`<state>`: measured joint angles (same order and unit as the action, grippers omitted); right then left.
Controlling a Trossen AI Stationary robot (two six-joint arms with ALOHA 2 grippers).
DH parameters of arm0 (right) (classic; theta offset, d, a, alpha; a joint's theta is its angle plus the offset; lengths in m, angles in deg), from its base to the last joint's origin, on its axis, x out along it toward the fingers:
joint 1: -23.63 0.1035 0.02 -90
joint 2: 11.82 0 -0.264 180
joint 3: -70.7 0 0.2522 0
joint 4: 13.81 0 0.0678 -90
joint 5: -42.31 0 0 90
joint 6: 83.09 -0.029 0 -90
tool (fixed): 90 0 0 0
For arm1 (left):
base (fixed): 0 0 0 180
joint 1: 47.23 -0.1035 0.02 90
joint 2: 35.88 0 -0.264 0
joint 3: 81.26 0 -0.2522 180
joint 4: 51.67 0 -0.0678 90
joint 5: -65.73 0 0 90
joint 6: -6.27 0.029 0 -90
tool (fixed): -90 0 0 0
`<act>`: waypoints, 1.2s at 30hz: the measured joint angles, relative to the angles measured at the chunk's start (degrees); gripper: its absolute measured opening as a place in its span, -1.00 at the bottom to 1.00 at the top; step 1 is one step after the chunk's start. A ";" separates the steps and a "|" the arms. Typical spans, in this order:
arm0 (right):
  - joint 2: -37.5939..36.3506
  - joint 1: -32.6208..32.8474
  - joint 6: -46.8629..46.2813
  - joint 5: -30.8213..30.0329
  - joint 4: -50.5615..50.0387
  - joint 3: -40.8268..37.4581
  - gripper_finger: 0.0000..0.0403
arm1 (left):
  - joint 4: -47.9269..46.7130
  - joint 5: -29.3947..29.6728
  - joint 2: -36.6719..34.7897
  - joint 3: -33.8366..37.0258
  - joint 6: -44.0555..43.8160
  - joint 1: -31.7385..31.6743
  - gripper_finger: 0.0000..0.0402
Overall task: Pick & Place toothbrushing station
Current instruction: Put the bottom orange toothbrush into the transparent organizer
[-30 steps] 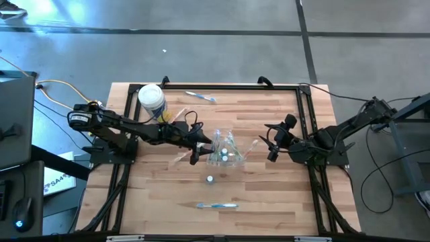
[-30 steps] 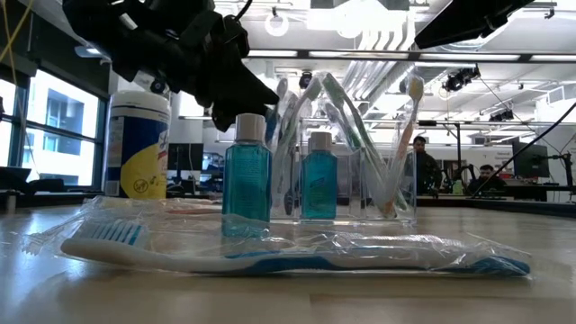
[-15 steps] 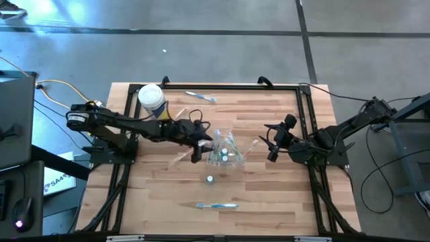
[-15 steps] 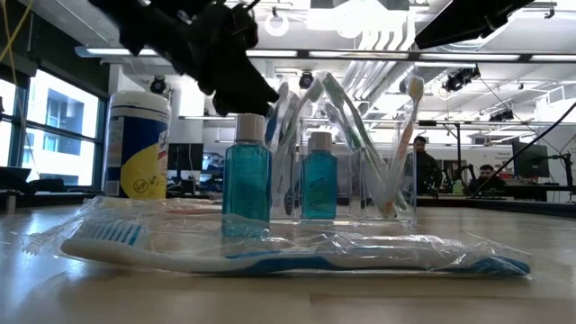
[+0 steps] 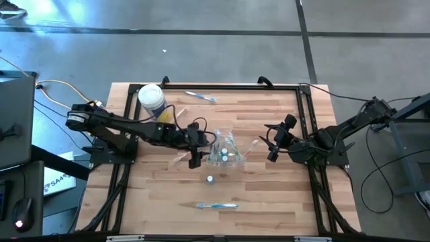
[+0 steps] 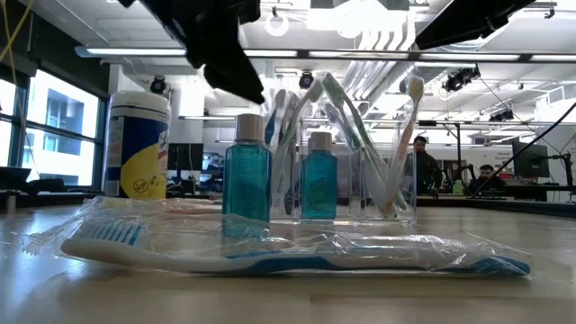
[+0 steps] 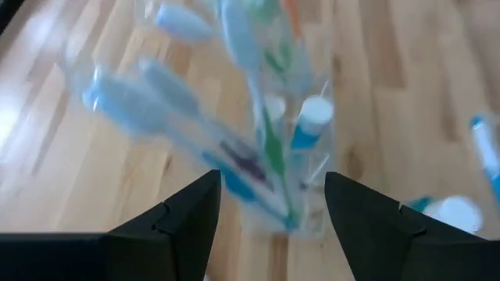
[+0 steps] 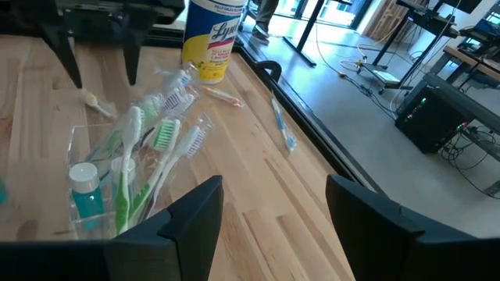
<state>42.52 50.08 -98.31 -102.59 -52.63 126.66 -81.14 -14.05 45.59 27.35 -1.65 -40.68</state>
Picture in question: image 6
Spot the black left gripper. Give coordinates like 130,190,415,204
117,0,266,106

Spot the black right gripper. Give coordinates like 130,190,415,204
413,0,538,50

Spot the blue white toothbrush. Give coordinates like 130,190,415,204
272,78,325,217
263,88,288,152
24,218,533,277

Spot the orange white toothbrush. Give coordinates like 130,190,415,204
382,74,426,219
95,195,222,218

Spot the purple white toothbrush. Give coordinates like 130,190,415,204
277,92,302,217

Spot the black track light cluster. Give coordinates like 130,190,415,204
442,66,482,94

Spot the dark background screen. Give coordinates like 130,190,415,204
166,142,205,172

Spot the long ceiling light bar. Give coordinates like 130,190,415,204
74,46,576,64

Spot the disinfecting wipes canister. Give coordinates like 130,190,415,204
103,90,173,202

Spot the person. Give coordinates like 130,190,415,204
411,135,445,197
466,163,509,196

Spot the black computer monitor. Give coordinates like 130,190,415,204
512,140,551,179

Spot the clear acrylic organizer box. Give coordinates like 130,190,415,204
268,144,419,226

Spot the large glass window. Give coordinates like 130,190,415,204
0,67,110,191

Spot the silver ventilation duct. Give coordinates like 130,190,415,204
398,44,451,95

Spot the white ceiling ring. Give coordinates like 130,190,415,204
264,12,291,38

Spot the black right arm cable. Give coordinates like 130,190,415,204
472,101,576,196

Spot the black aluminium table frame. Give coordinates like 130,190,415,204
0,190,576,221

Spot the yellow cable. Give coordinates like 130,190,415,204
0,0,35,89

